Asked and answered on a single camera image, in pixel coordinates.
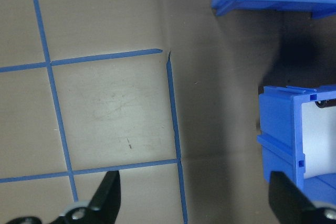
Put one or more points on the white paper liner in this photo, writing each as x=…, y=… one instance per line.
x=320, y=140

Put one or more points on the blue plastic parts bin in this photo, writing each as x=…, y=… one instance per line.
x=278, y=119

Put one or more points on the black bracket part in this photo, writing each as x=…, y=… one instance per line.
x=322, y=104

